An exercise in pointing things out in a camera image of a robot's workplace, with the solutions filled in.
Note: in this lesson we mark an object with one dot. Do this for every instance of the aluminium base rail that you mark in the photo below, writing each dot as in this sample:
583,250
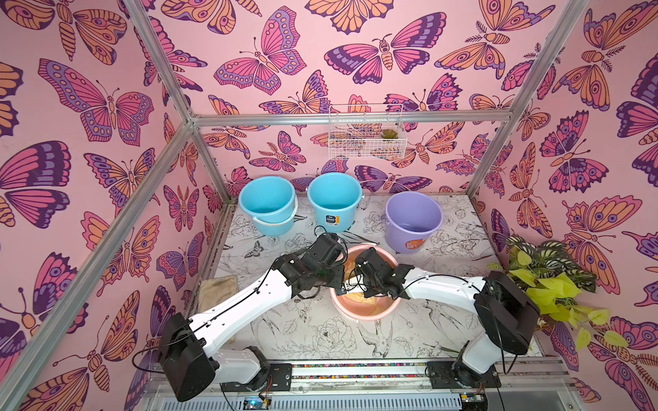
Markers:
534,383

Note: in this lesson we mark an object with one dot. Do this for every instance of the pink plastic bucket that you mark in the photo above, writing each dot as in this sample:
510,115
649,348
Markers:
349,266

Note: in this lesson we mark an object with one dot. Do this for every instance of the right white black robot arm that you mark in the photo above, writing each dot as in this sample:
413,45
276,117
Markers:
507,315

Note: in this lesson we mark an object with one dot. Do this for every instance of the small green succulent plant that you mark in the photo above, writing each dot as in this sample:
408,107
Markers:
389,134

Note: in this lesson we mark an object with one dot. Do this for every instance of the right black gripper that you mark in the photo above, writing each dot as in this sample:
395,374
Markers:
361,277

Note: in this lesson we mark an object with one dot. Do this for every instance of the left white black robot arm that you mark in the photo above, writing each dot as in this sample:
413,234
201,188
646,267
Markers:
191,352

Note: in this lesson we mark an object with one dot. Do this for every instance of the purple plastic bucket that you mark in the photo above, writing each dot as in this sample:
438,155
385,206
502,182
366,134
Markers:
411,219

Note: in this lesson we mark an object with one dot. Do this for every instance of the green leafy potted plant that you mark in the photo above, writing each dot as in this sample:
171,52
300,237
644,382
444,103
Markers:
553,280

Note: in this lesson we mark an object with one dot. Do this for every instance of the white wire wall basket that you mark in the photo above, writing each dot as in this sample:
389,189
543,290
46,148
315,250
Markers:
356,135

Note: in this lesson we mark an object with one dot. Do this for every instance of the left blue bucket white handle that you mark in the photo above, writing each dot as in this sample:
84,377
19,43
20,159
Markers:
270,203

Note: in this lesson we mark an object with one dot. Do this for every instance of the right blue bucket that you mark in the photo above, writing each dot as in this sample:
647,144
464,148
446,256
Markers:
335,198

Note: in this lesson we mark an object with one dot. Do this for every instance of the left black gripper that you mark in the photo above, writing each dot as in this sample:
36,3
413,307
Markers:
338,281

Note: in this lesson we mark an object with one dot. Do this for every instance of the beige worn cloth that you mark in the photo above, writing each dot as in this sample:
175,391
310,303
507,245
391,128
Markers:
214,291

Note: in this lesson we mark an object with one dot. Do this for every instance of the yellow microfiber cloth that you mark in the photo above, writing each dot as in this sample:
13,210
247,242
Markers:
356,304

